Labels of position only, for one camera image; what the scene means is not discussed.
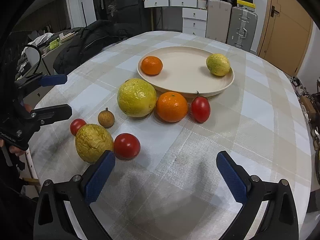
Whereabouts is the small brown longan fruit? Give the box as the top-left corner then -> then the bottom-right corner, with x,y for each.
98,108 -> 115,128

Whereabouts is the small red tomato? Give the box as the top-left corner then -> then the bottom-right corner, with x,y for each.
70,119 -> 87,136

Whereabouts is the checked beige tablecloth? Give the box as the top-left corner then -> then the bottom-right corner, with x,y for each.
37,31 -> 312,239

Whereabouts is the orange mandarin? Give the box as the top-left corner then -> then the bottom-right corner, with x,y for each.
141,56 -> 163,75
156,92 -> 188,122

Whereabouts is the beige suitcase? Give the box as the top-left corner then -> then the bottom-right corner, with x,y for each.
206,0 -> 232,43

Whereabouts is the yellow-green guava front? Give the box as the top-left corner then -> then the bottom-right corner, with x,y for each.
206,53 -> 231,76

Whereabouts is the red tomato with stem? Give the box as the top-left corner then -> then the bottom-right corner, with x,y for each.
191,93 -> 211,123

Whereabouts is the white drawer desk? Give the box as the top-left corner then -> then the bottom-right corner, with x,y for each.
144,0 -> 207,37

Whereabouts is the black refrigerator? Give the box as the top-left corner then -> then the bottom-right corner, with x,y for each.
116,0 -> 151,33

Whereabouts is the black jacket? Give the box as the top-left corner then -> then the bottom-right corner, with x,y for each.
53,20 -> 139,75

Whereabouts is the wooden door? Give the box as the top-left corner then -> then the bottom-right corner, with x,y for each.
258,0 -> 313,76

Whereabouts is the red tomato front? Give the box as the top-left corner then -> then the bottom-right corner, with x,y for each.
114,133 -> 141,160

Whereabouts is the black cable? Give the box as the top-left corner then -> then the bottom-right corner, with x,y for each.
22,44 -> 43,81

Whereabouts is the person's left hand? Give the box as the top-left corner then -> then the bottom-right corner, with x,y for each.
0,103 -> 33,157

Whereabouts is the cream round plate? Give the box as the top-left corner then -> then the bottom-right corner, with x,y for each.
137,46 -> 234,98

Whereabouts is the silver aluminium suitcase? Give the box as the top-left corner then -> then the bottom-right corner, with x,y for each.
226,7 -> 258,52

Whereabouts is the wrinkled yellow guava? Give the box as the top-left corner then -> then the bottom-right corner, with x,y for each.
75,124 -> 114,164

